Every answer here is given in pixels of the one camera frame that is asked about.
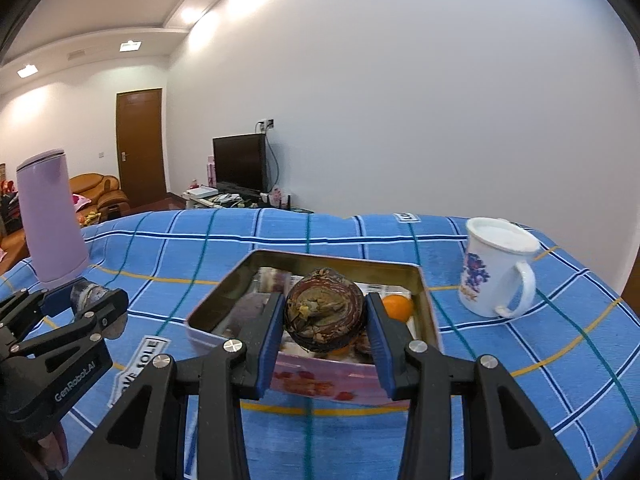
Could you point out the wall socket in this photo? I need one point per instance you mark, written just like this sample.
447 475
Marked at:
265 124

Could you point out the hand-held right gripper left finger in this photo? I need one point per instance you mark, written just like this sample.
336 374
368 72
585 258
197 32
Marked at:
267 355

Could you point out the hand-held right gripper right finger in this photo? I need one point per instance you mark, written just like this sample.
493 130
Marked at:
382 355

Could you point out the pink tin box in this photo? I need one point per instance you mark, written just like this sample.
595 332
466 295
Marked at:
320 385

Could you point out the wooden door frame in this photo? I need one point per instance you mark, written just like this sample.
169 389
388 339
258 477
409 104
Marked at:
634 240

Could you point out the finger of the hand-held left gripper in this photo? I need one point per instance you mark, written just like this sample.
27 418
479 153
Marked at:
100 317
20 310

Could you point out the white flat box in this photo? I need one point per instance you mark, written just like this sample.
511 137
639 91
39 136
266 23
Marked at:
200 193

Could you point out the ceiling spotlight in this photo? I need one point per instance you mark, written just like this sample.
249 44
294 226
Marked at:
190 13

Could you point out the purple thermos bottle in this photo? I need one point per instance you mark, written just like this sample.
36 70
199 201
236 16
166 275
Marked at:
50 220

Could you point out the black television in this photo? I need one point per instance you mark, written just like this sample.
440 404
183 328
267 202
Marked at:
239 162

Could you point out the blue plaid blanket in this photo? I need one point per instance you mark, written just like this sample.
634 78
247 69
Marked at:
500 360

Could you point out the person's left hand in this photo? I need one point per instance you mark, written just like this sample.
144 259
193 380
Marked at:
52 450

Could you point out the television stand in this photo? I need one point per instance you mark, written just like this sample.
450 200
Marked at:
250 202

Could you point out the square ceiling light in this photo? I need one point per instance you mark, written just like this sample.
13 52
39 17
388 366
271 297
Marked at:
130 45
28 70

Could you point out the orange sofa with floral cloth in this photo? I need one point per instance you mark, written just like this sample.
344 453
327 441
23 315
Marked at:
12 245

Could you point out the orange leather sofa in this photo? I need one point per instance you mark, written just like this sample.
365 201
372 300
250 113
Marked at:
107 195

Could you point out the white mug with blue print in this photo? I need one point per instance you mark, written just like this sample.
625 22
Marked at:
487 270

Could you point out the medium orange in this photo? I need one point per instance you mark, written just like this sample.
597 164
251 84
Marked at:
397 306

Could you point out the brown wooden door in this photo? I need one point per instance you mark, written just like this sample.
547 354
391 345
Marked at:
140 150

